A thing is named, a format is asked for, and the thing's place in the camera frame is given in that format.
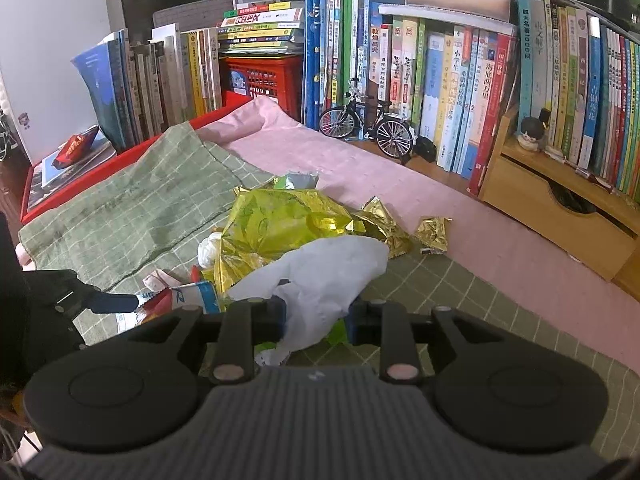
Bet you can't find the small black object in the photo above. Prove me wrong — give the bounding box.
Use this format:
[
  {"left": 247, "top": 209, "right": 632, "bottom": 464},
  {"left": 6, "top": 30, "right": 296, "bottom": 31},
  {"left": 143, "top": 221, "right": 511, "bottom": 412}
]
[{"left": 417, "top": 137, "right": 441, "bottom": 164}]

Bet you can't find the grey grid board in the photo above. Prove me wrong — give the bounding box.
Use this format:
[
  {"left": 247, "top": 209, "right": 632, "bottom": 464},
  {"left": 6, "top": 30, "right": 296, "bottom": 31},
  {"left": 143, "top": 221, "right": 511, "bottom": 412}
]
[{"left": 152, "top": 0, "right": 235, "bottom": 35}]

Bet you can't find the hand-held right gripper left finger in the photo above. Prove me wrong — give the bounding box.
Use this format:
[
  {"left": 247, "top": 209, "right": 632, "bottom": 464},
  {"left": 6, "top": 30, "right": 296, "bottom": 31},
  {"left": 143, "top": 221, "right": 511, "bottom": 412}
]
[{"left": 127, "top": 296, "right": 288, "bottom": 385}]

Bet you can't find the red toy boat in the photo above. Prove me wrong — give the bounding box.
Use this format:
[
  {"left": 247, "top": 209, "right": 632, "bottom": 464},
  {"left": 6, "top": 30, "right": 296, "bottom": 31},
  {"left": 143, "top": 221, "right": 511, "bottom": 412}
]
[{"left": 52, "top": 127, "right": 101, "bottom": 171}]

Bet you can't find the yellow-green foil bag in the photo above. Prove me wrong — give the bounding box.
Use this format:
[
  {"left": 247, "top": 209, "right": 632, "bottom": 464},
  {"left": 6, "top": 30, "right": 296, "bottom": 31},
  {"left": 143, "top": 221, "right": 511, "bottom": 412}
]
[{"left": 214, "top": 187, "right": 381, "bottom": 302}]

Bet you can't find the black model bicycle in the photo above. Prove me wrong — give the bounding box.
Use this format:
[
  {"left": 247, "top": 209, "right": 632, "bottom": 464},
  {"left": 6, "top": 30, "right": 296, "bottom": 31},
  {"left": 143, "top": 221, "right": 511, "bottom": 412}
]
[{"left": 318, "top": 78, "right": 419, "bottom": 164}]

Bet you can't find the red and white snack packet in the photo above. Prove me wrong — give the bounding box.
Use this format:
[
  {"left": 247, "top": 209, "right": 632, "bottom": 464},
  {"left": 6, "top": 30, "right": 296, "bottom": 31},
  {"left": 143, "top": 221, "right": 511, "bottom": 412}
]
[{"left": 135, "top": 280, "right": 224, "bottom": 332}]

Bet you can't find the light green checked cloth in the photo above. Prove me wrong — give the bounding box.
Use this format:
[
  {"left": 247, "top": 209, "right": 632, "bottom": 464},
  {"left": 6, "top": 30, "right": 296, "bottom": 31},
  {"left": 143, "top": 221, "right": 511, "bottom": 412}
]
[{"left": 17, "top": 120, "right": 277, "bottom": 292}]

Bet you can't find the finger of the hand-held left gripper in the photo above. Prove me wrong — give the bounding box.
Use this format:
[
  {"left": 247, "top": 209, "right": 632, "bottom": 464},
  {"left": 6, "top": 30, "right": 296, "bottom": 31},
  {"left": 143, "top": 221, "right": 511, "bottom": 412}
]
[{"left": 25, "top": 269, "right": 141, "bottom": 319}]

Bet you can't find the row of slim colourful books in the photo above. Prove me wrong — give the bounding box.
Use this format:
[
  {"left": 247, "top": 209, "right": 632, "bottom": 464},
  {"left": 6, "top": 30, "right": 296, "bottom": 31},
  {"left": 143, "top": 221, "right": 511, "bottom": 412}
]
[{"left": 514, "top": 0, "right": 640, "bottom": 196}]

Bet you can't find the black hat doll figurine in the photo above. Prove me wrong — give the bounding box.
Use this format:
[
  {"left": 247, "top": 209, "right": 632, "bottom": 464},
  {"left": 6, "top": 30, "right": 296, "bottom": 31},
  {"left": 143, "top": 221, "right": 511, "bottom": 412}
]
[{"left": 517, "top": 107, "right": 551, "bottom": 151}]

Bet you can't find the large gold foil wrapper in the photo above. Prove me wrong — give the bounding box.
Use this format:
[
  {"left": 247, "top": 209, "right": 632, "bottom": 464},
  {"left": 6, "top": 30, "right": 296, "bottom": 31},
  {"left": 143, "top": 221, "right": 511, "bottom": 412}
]
[{"left": 352, "top": 196, "right": 415, "bottom": 259}]

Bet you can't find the dark green checked cloth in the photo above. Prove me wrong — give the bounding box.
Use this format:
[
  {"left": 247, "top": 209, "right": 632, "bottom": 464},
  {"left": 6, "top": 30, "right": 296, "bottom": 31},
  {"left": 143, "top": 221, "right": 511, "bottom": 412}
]
[{"left": 75, "top": 247, "right": 640, "bottom": 461}]

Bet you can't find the red plastic tray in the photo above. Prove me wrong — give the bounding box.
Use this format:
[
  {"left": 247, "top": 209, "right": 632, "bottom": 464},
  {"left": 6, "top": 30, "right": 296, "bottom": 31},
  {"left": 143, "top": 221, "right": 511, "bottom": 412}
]
[{"left": 20, "top": 89, "right": 252, "bottom": 226}]

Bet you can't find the white plastic bag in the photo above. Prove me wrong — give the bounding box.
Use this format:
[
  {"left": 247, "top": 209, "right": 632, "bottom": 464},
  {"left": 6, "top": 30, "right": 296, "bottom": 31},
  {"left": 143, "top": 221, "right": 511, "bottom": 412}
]
[{"left": 227, "top": 237, "right": 391, "bottom": 357}]

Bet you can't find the pink paper wrapper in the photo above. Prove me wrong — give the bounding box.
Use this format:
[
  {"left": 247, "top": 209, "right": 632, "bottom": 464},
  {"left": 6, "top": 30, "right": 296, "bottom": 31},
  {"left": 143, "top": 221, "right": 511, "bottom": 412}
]
[{"left": 142, "top": 269, "right": 184, "bottom": 292}]

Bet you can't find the wooden desk organizer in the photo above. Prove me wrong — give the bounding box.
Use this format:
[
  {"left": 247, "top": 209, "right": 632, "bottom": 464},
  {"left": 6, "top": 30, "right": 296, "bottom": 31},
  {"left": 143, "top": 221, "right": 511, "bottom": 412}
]
[{"left": 477, "top": 105, "right": 640, "bottom": 291}]

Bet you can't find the stack of flat books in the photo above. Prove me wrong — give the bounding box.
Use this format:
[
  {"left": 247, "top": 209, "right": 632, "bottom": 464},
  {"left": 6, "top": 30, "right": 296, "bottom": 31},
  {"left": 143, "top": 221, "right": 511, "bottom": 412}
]
[{"left": 217, "top": 1, "right": 306, "bottom": 57}]

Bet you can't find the green plastic wrapper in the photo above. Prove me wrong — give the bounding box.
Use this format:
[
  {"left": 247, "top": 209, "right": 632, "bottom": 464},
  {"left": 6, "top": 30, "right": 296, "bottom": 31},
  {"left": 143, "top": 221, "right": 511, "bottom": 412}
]
[{"left": 325, "top": 317, "right": 354, "bottom": 346}]

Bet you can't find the row of tall picture books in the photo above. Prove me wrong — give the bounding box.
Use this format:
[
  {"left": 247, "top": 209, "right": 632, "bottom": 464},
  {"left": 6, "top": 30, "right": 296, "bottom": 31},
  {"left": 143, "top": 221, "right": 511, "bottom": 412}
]
[{"left": 302, "top": 0, "right": 522, "bottom": 197}]

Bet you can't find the flat picture book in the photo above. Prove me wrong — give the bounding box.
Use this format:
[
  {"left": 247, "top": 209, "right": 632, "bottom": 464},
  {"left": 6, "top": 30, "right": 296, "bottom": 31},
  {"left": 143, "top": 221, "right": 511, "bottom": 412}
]
[{"left": 27, "top": 127, "right": 119, "bottom": 211}]

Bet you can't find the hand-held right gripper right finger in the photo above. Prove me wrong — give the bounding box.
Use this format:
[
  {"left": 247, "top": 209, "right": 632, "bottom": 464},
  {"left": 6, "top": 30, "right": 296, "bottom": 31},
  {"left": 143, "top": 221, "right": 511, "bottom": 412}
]
[{"left": 348, "top": 299, "right": 506, "bottom": 386}]

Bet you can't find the row of pale spine books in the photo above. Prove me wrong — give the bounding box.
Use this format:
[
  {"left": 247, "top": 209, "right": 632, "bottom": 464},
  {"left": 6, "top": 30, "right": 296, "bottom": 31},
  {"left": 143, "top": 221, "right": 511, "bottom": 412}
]
[{"left": 71, "top": 24, "right": 224, "bottom": 152}]

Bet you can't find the red plastic crate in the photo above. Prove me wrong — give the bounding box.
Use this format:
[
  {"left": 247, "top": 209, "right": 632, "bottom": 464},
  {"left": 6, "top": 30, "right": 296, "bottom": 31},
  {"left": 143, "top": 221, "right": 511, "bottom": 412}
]
[{"left": 220, "top": 54, "right": 305, "bottom": 122}]

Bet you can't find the pink bed sheet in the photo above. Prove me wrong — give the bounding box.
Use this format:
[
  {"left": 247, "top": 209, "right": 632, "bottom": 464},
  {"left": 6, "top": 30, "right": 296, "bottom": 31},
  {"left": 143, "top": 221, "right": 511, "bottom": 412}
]
[{"left": 192, "top": 95, "right": 640, "bottom": 362}]

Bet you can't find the small gold foil wrapper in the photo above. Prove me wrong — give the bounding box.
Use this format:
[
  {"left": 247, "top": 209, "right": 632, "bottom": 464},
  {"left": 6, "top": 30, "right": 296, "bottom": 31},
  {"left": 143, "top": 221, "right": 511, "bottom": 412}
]
[{"left": 414, "top": 216, "right": 452, "bottom": 255}]

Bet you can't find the crumpled white tissue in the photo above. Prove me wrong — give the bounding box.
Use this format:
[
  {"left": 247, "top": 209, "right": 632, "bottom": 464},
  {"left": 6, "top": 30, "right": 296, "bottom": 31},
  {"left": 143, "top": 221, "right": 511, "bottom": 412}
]
[{"left": 197, "top": 232, "right": 226, "bottom": 268}]

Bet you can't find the grey foil packet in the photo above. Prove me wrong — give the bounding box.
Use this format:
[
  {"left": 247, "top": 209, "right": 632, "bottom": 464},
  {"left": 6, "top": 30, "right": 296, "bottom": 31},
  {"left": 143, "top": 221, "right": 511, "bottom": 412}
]
[{"left": 272, "top": 172, "right": 321, "bottom": 192}]

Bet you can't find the white laptop lid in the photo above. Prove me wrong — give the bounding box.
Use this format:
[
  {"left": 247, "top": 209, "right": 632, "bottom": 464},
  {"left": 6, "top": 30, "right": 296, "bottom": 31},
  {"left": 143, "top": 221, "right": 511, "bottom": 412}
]
[{"left": 0, "top": 0, "right": 127, "bottom": 167}]

